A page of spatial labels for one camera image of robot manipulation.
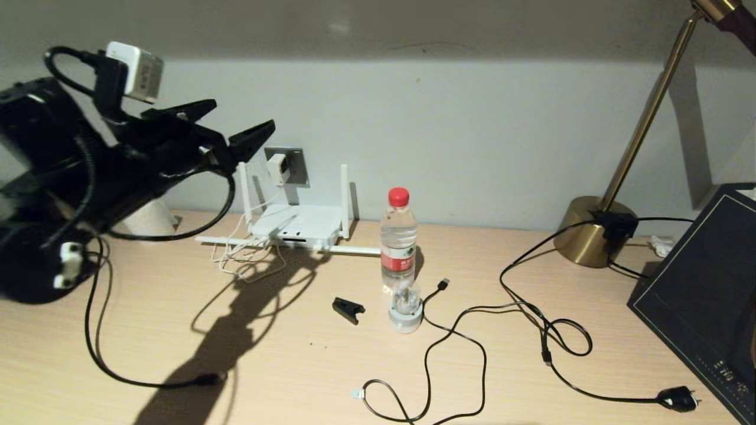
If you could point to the small white object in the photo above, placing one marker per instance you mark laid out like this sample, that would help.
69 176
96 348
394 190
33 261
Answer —
660 247

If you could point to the grey wall socket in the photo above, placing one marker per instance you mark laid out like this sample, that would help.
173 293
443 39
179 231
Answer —
298 168

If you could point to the white router with antennas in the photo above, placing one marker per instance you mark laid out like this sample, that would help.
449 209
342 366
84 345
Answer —
307 224

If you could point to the small black plastic clip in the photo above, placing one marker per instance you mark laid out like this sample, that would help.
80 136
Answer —
347 309

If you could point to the white toilet paper roll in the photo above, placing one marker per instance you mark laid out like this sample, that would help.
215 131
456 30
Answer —
153 221

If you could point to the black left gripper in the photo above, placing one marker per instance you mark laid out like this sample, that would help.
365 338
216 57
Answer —
153 153

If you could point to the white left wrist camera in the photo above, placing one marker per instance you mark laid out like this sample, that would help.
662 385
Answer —
139 71

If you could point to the red-capped water bottle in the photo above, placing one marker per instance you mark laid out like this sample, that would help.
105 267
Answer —
398 236

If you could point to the black lamp base connector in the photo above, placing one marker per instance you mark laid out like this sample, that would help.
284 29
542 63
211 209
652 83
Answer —
615 227

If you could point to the large black box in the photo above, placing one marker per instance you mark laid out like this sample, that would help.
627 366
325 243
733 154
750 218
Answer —
697 283

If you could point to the white power adapter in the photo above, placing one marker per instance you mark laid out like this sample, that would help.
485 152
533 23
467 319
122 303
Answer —
277 168

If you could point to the small round white device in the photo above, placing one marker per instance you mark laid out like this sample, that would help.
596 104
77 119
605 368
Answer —
405 319

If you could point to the brass desk lamp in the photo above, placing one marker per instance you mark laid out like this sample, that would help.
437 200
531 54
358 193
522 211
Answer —
582 236

